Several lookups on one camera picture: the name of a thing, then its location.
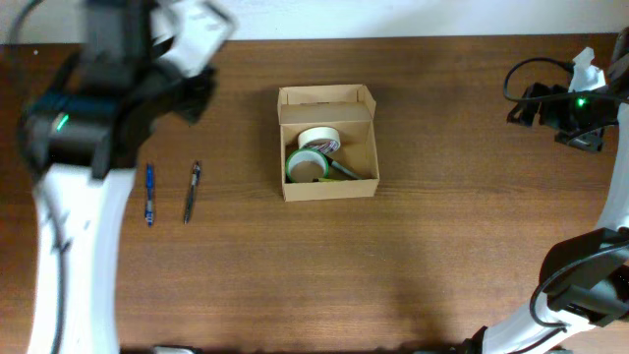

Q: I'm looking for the black pen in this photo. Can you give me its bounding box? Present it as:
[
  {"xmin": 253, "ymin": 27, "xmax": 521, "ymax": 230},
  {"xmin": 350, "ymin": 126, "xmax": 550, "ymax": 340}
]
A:
[{"xmin": 183, "ymin": 160, "xmax": 201, "ymax": 224}]

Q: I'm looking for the blue pen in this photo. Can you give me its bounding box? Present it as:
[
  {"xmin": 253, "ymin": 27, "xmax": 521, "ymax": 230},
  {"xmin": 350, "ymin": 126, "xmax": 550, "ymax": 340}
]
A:
[{"xmin": 144, "ymin": 163, "xmax": 154, "ymax": 227}]

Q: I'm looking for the green tape roll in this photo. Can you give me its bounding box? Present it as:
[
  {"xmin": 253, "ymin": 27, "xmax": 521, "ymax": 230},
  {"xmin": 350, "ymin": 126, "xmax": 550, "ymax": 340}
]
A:
[{"xmin": 285, "ymin": 148, "xmax": 329, "ymax": 183}]

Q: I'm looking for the beige masking tape roll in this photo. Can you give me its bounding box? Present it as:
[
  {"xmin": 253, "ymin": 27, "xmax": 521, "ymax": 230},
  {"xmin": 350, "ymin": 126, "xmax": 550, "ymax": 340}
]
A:
[{"xmin": 298, "ymin": 127, "xmax": 341, "ymax": 154}]

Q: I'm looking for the cardboard box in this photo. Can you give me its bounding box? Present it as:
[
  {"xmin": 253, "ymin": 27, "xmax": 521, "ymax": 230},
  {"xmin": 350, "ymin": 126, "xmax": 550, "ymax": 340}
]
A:
[{"xmin": 277, "ymin": 85, "xmax": 379, "ymax": 202}]

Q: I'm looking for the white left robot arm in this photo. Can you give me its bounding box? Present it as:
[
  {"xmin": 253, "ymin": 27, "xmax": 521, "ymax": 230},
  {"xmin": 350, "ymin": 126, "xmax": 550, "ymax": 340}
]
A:
[{"xmin": 17, "ymin": 0, "xmax": 234, "ymax": 353}]

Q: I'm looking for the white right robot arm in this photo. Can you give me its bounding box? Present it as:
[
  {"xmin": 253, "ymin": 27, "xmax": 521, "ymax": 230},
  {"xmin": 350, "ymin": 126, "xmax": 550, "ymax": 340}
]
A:
[{"xmin": 452, "ymin": 30, "xmax": 628, "ymax": 354}]

